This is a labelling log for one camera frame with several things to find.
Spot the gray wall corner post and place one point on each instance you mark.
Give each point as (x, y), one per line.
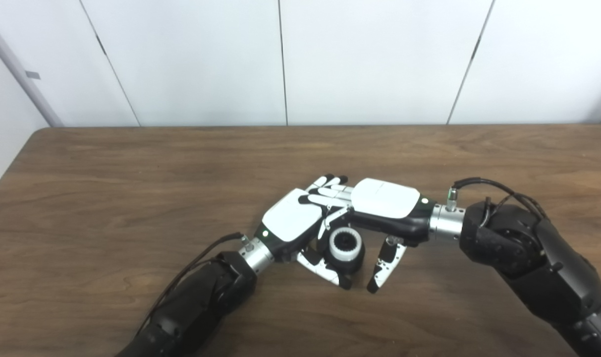
(23, 69)

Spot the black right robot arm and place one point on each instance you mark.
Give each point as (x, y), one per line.
(538, 258)

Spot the round black part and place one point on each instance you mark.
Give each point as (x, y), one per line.
(357, 263)

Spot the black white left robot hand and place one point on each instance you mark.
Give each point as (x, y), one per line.
(290, 220)

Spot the small gray wall tag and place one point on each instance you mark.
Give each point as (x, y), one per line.
(32, 75)

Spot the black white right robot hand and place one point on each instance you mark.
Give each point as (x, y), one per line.
(387, 198)

